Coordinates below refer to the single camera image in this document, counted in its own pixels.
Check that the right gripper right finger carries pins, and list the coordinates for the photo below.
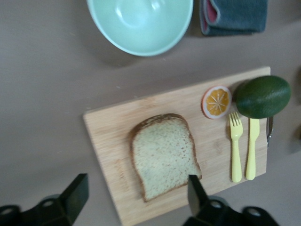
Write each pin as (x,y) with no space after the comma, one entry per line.
(197,200)

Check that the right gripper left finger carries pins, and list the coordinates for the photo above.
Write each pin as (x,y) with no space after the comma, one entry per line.
(70,200)

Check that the brown bread slice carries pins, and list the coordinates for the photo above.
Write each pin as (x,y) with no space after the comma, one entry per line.
(162,153)

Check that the yellow plastic fork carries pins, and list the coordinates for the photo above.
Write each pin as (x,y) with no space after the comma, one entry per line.
(236,153)

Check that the yellow plastic knife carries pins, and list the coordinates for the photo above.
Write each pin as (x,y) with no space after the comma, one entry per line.
(252,150)

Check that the toy orange half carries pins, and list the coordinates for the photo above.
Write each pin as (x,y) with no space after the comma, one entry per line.
(217,102)

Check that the wooden cutting board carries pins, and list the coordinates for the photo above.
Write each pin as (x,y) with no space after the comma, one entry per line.
(164,103)

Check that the dark green avocado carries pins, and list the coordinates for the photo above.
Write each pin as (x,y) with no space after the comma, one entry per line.
(263,96)

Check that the pale green bowl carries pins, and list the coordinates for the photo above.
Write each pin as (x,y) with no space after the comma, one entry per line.
(141,23)

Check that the grey and pink folded cloth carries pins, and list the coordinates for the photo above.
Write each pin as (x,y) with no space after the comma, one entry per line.
(235,16)

